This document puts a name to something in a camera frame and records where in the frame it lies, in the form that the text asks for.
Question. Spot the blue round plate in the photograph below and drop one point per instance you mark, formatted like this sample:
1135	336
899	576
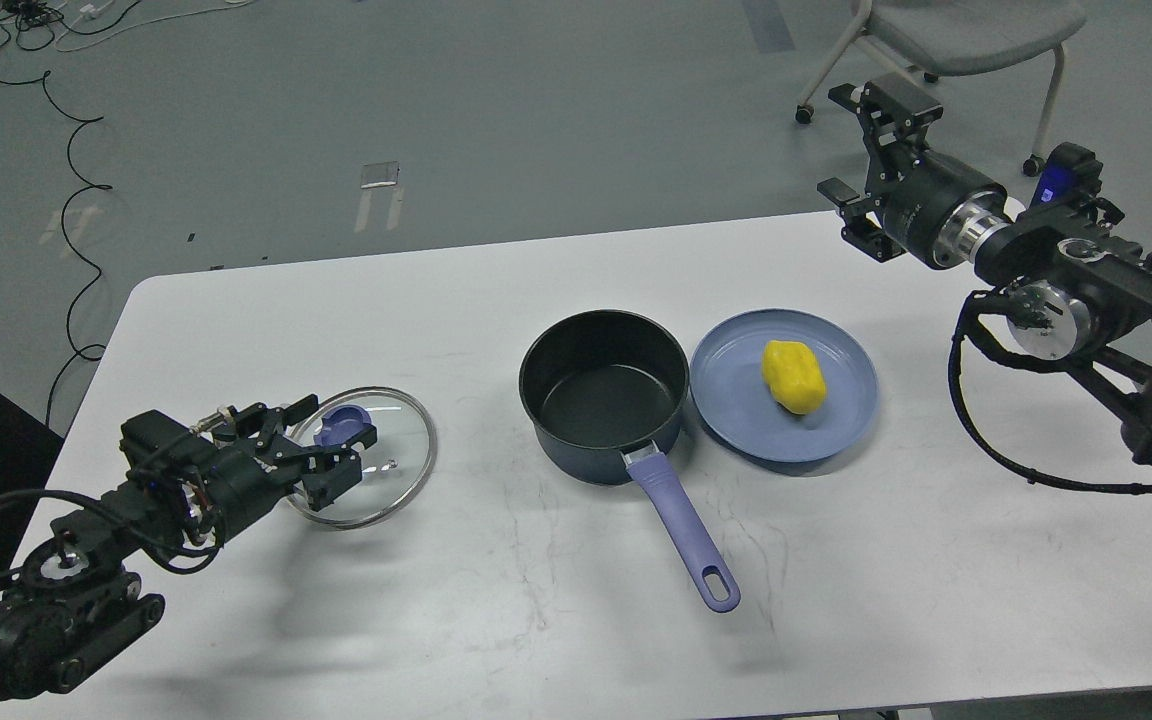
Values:
736	406

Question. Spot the grey floor outlet cover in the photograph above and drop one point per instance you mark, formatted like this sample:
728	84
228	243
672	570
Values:
379	174

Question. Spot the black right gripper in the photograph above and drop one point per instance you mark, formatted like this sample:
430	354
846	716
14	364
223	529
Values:
919	201

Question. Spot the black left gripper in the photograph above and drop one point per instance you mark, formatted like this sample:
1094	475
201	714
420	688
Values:
241	488

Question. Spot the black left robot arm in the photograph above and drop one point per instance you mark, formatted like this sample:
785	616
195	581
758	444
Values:
73	605

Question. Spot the grey office chair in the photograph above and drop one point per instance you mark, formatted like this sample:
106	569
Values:
957	39

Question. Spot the yellow potato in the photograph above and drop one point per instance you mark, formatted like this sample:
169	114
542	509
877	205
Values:
792	374

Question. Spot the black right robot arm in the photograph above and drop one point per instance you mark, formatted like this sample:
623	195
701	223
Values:
1064	295

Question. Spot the glass pot lid purple knob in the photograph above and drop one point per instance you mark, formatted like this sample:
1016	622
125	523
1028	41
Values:
393	469

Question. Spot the dark blue saucepan purple handle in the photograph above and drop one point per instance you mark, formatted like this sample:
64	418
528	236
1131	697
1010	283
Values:
605	392

